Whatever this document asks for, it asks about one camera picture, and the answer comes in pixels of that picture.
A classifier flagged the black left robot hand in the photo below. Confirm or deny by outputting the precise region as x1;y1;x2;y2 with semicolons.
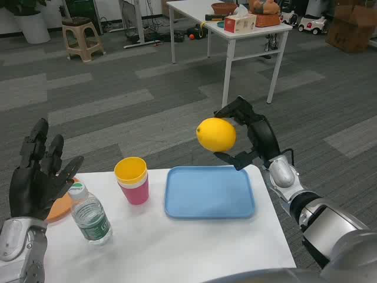
8;117;85;221

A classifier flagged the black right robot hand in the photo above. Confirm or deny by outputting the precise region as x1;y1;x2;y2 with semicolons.
213;96;282;172

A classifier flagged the yellow lemon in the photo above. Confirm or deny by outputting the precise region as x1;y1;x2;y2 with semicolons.
196;117;237;153

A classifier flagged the orange round plate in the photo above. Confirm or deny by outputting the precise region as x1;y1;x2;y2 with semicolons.
45;176;81;223

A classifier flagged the blue rectangle plate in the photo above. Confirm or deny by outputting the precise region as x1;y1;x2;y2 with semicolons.
164;166;256;220

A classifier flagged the clear water bottle green label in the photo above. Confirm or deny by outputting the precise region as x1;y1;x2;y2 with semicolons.
67;182;114;246

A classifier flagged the yellow plastic cup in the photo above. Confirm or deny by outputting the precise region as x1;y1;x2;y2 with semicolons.
114;157;148;182

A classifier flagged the white office table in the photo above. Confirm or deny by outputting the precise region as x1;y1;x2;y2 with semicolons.
166;0;293;104

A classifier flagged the pink plastic cup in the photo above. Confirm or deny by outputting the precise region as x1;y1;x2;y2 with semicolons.
117;179;150;206

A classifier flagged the red white tissue box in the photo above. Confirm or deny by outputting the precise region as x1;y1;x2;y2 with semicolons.
223;4;258;34

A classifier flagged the orange woven basket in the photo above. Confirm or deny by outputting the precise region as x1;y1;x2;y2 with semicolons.
254;12;281;28

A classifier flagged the white plastic cup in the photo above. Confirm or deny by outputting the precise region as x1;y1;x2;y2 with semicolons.
116;176;149;188

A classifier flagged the white toy car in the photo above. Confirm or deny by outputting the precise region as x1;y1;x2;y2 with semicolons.
297;13;328;37
279;8;299;26

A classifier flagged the brown stuffed toy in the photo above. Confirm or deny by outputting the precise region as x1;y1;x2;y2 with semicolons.
248;0;281;15

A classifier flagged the brown wicker basket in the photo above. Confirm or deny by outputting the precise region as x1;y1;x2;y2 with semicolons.
211;2;238;16

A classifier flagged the silver robot chest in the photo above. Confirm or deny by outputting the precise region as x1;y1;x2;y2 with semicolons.
203;266;325;283

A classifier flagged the brown cardboard box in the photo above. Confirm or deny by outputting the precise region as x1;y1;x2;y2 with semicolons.
325;0;377;54

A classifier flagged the beige plastic stool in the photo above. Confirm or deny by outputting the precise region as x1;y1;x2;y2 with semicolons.
61;17;105;64

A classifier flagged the white plant pot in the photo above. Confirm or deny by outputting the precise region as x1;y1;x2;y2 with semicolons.
13;11;52;45

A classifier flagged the green potted plant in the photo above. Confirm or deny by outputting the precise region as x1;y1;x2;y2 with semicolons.
0;0;48;17

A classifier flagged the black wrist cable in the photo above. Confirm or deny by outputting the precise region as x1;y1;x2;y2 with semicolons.
280;149;296;169

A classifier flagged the white desk frame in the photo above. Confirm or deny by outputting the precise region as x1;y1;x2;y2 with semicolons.
118;0;162;50

